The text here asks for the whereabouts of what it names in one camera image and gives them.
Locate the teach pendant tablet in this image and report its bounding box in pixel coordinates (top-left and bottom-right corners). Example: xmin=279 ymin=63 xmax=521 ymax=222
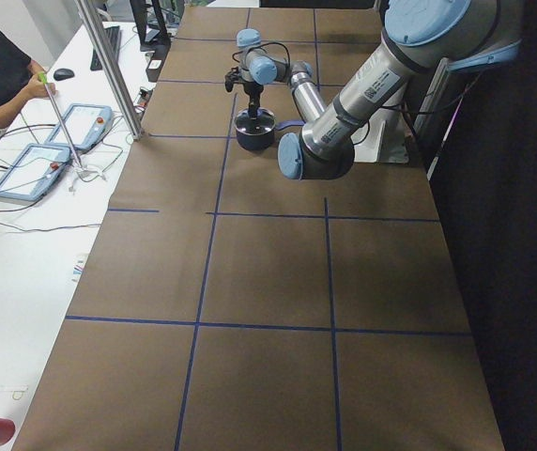
xmin=0 ymin=143 xmax=71 ymax=202
xmin=63 ymin=103 xmax=114 ymax=154

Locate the black keyboard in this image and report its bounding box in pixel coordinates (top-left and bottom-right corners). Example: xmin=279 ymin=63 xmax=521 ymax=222
xmin=89 ymin=25 xmax=123 ymax=72

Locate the black camera cable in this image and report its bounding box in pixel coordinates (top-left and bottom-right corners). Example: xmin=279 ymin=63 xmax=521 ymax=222
xmin=232 ymin=40 xmax=293 ymax=71

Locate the dark pot purple handle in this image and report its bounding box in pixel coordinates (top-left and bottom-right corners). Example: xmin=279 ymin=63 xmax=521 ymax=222
xmin=236 ymin=117 xmax=304 ymax=151

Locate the black monitor stand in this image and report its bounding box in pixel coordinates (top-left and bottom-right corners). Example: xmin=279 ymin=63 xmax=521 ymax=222
xmin=130 ymin=0 xmax=171 ymax=52

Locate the metal stick green handle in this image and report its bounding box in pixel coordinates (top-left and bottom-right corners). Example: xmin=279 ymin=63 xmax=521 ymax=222
xmin=37 ymin=71 xmax=84 ymax=174

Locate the grey aluminium frame post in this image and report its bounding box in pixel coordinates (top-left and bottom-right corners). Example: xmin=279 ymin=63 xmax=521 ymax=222
xmin=75 ymin=0 xmax=144 ymax=141

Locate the black computer mouse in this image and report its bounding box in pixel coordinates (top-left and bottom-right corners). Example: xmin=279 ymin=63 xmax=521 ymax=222
xmin=54 ymin=68 xmax=75 ymax=81

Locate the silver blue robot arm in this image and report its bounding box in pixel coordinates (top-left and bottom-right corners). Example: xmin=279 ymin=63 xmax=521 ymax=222
xmin=224 ymin=1 xmax=524 ymax=179

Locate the person's hand holding stick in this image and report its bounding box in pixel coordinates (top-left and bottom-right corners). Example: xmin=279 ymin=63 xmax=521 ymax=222
xmin=27 ymin=78 xmax=56 ymax=98

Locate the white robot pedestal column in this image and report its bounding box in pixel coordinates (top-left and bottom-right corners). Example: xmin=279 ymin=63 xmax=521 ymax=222
xmin=350 ymin=60 xmax=453 ymax=164

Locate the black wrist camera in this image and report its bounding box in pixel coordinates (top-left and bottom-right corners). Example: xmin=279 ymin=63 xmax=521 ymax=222
xmin=224 ymin=67 xmax=243 ymax=93

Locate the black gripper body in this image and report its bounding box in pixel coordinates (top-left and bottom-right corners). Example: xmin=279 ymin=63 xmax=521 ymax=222
xmin=243 ymin=82 xmax=264 ymax=109

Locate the near teach pendant tablet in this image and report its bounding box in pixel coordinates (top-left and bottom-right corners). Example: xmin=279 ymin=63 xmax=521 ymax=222
xmin=0 ymin=143 xmax=71 ymax=202

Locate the far teach pendant tablet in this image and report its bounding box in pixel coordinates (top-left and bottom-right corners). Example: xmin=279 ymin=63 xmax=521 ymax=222
xmin=63 ymin=103 xmax=114 ymax=154

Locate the glass pot lid purple knob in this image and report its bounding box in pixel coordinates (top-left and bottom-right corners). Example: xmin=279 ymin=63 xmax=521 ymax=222
xmin=235 ymin=107 xmax=276 ymax=136

